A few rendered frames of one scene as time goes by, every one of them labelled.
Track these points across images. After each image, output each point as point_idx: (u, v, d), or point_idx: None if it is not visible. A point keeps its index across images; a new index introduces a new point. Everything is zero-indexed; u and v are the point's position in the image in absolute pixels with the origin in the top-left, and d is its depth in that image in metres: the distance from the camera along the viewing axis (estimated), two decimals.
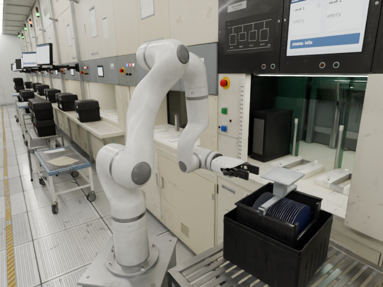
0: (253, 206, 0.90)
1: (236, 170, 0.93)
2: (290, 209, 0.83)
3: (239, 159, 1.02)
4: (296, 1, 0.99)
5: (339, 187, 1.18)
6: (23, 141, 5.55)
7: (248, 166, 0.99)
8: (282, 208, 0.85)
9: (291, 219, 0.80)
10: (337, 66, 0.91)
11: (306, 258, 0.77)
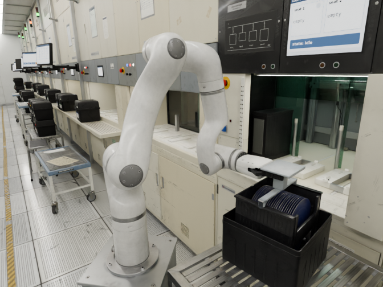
0: (253, 199, 0.89)
1: None
2: (290, 201, 0.83)
3: (267, 158, 0.93)
4: (296, 1, 0.99)
5: (339, 187, 1.18)
6: (23, 141, 5.55)
7: None
8: (281, 201, 0.84)
9: (290, 211, 0.80)
10: (337, 66, 0.91)
11: (305, 258, 0.77)
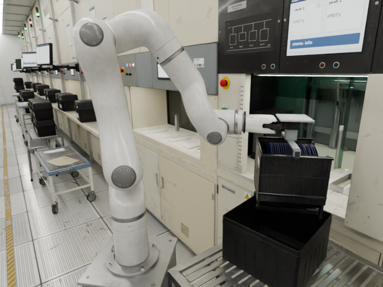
0: None
1: None
2: (308, 148, 0.84)
3: (267, 114, 0.90)
4: (296, 1, 0.99)
5: (339, 187, 1.18)
6: (23, 141, 5.55)
7: None
8: None
9: (316, 156, 0.81)
10: (337, 66, 0.91)
11: (305, 258, 0.77)
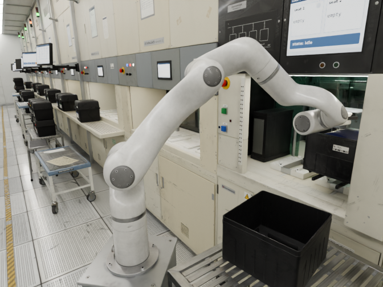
0: None
1: (351, 113, 1.05)
2: (355, 131, 1.12)
3: None
4: (296, 1, 0.99)
5: None
6: (23, 141, 5.55)
7: None
8: None
9: None
10: (337, 66, 0.91)
11: (305, 258, 0.77)
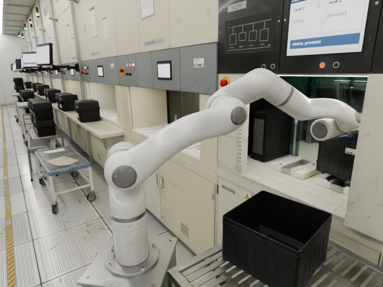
0: None
1: None
2: None
3: None
4: (296, 1, 0.99)
5: (339, 187, 1.18)
6: (23, 141, 5.55)
7: None
8: None
9: None
10: (337, 66, 0.91)
11: (305, 258, 0.77)
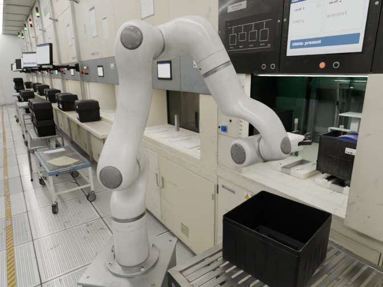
0: None
1: (306, 135, 0.88)
2: None
3: None
4: (296, 1, 0.99)
5: (339, 187, 1.18)
6: (23, 141, 5.55)
7: None
8: None
9: None
10: (337, 66, 0.91)
11: (305, 258, 0.77)
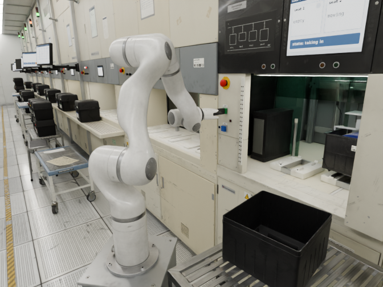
0: None
1: (219, 109, 1.39)
2: None
3: None
4: (296, 1, 0.99)
5: (345, 183, 1.21)
6: (23, 141, 5.55)
7: (217, 110, 1.40)
8: None
9: None
10: (337, 66, 0.91)
11: (305, 258, 0.77)
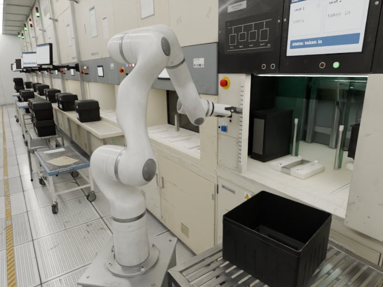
0: None
1: (236, 107, 1.29)
2: None
3: None
4: (296, 1, 0.99)
5: None
6: (23, 141, 5.55)
7: None
8: None
9: None
10: (337, 66, 0.91)
11: (305, 258, 0.77)
